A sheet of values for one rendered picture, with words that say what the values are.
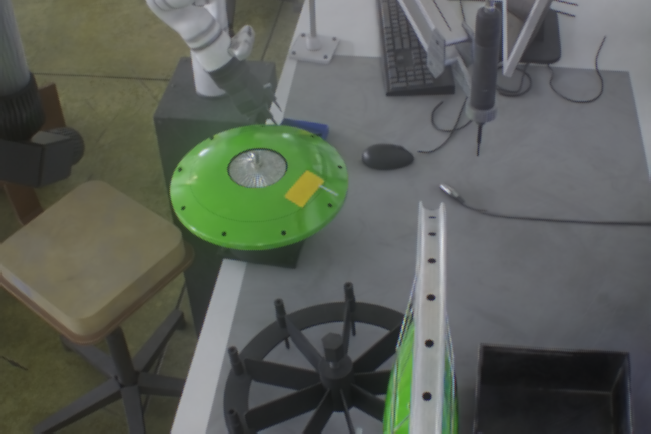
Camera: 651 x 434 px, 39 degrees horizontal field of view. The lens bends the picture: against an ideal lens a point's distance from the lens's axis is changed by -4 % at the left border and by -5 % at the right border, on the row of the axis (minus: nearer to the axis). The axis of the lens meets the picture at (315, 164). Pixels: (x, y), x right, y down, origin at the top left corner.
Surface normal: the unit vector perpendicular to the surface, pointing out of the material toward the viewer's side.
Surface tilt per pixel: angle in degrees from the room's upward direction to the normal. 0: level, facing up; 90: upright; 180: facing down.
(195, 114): 0
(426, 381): 18
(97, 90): 0
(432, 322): 5
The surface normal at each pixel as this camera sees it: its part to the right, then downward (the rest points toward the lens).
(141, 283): 0.78, 0.39
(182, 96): -0.04, -0.75
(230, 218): -0.16, -0.47
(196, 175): -0.33, -0.70
